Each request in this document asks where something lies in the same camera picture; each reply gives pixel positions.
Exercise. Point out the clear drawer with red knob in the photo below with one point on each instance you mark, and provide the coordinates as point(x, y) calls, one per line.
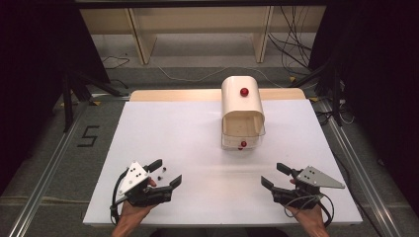
point(243, 133)

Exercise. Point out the person's left hand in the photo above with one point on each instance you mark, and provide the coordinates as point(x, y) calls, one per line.
point(133, 215)

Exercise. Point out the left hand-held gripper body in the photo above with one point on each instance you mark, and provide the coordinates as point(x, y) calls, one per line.
point(133, 179)

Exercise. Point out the person's right hand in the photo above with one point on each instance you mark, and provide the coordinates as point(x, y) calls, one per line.
point(309, 219)

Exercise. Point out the white table mat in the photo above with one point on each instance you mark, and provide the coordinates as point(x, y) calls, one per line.
point(197, 158)

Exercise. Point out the light wooden shelf unit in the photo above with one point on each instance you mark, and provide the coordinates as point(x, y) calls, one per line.
point(145, 36)

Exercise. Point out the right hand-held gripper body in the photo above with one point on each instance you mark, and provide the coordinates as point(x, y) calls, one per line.
point(309, 187)

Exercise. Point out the dark curtain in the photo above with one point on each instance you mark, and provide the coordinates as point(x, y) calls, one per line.
point(378, 82)
point(36, 65)

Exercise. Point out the aluminium floor rail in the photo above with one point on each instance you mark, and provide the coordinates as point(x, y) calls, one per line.
point(46, 171)
point(359, 171)

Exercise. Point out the cream box with red knob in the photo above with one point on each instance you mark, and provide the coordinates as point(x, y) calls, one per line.
point(242, 98)

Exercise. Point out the black tripod stand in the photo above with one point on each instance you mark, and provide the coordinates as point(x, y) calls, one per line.
point(334, 89)
point(70, 95)

